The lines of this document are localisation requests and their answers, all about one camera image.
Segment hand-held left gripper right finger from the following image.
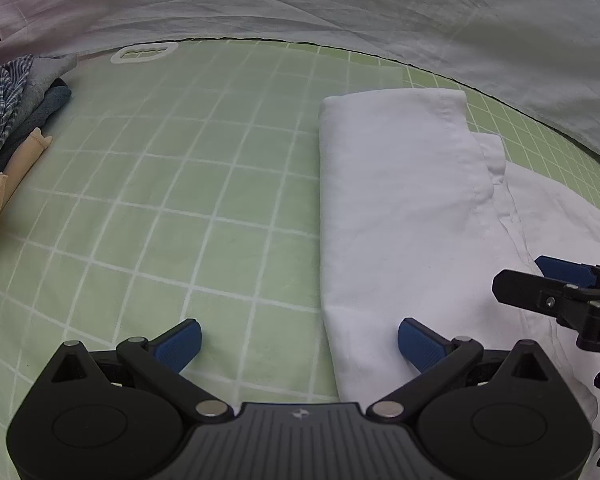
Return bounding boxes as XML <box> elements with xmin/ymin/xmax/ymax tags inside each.
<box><xmin>367</xmin><ymin>317</ymin><xmax>553</xmax><ymax>418</ymax></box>

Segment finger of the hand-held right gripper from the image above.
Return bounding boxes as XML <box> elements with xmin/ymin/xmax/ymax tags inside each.
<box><xmin>535</xmin><ymin>255</ymin><xmax>600</xmax><ymax>290</ymax></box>
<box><xmin>492</xmin><ymin>269</ymin><xmax>600</xmax><ymax>353</ymax></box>

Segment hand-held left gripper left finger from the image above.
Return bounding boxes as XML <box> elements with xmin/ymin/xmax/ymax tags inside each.
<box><xmin>40</xmin><ymin>319</ymin><xmax>231</xmax><ymax>418</ymax></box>

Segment white pants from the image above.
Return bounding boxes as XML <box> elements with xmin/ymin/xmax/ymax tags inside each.
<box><xmin>319</xmin><ymin>87</ymin><xmax>600</xmax><ymax>441</ymax></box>

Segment green checked bed sheet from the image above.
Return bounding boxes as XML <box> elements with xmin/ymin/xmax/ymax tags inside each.
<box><xmin>0</xmin><ymin>40</ymin><xmax>600</xmax><ymax>461</ymax></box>

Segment beige cloth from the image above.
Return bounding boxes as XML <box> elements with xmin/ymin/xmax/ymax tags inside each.
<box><xmin>0</xmin><ymin>127</ymin><xmax>55</xmax><ymax>246</ymax></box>

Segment blue cloth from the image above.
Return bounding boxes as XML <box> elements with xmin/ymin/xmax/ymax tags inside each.
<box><xmin>10</xmin><ymin>85</ymin><xmax>72</xmax><ymax>141</ymax></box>

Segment grey cloth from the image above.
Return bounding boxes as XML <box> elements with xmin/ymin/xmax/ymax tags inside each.
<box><xmin>15</xmin><ymin>54</ymin><xmax>78</xmax><ymax>116</ymax></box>

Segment blue plaid shirt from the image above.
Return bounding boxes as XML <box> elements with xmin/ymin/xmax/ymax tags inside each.
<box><xmin>0</xmin><ymin>55</ymin><xmax>35</xmax><ymax>181</ymax></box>

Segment white printed cloth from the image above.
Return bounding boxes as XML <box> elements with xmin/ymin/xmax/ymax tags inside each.
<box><xmin>0</xmin><ymin>0</ymin><xmax>600</xmax><ymax>171</ymax></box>

